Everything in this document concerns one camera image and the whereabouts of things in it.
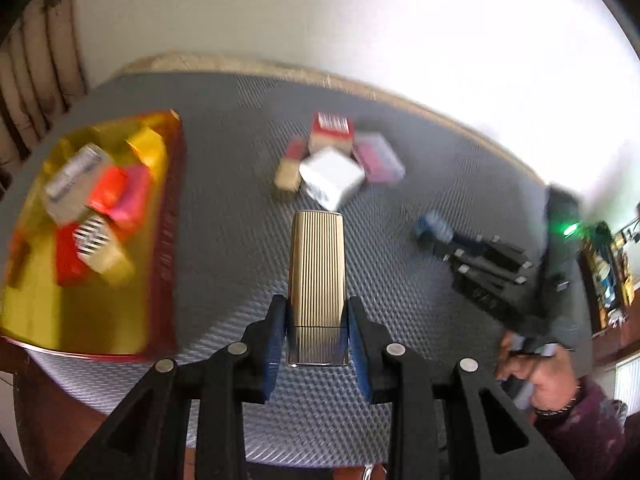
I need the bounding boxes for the pink flat box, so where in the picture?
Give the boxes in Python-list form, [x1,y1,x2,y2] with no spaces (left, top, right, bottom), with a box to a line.
[106,164,152,232]

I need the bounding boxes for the red rectangular box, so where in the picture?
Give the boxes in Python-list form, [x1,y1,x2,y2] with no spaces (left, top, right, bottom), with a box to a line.
[54,222,91,287]

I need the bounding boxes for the white square box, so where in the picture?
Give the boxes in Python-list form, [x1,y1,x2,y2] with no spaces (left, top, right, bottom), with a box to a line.
[299,146,366,211]

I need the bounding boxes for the yellow striped small box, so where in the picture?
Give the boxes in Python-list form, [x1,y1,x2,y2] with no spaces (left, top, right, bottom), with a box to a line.
[126,127,166,172]

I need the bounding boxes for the beige patterned curtain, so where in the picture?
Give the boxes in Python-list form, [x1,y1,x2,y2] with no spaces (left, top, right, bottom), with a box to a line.
[1,0,87,174]

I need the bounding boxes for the gold ribbed box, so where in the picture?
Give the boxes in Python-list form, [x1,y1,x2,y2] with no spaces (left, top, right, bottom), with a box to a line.
[288,210,348,366]

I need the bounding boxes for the red rounded box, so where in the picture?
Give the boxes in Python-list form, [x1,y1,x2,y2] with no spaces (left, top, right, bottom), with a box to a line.
[87,166,128,214]

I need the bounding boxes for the tan small box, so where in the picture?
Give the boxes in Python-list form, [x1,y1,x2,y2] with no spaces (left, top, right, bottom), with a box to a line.
[273,138,307,194]

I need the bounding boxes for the purple sleeved forearm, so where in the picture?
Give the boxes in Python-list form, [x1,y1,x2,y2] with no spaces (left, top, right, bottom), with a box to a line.
[535,376,626,479]

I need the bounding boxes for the pink clear case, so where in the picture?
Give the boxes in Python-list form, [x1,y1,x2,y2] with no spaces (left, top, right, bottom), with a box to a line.
[352,131,406,184]

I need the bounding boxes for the gold tin tray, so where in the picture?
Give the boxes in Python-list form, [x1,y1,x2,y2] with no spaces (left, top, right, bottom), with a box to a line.
[1,110,186,362]

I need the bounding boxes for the person right hand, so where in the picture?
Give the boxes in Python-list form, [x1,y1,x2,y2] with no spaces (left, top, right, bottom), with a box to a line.
[495,330,580,413]

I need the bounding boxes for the grey textured table mat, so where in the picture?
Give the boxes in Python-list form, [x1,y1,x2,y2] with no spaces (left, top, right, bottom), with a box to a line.
[0,70,597,470]

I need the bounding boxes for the clear plastic card box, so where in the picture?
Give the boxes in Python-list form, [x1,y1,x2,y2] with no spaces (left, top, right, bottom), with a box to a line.
[42,143,113,226]

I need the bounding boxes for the red white cigarette box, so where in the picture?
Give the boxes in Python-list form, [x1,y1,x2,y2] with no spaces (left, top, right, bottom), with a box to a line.
[308,113,355,156]

